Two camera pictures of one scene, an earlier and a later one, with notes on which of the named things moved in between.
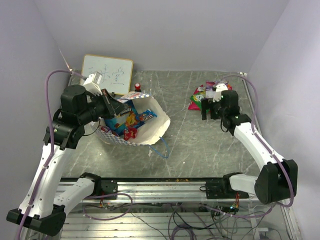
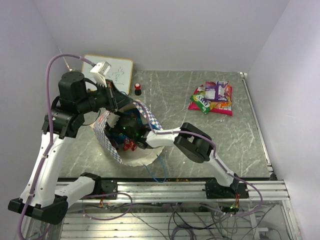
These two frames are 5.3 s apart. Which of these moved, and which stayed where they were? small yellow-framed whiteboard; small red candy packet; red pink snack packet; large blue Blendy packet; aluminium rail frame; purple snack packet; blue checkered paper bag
Moved: blue checkered paper bag; red pink snack packet; large blue Blendy packet; small red candy packet
Stayed: purple snack packet; small yellow-framed whiteboard; aluminium rail frame
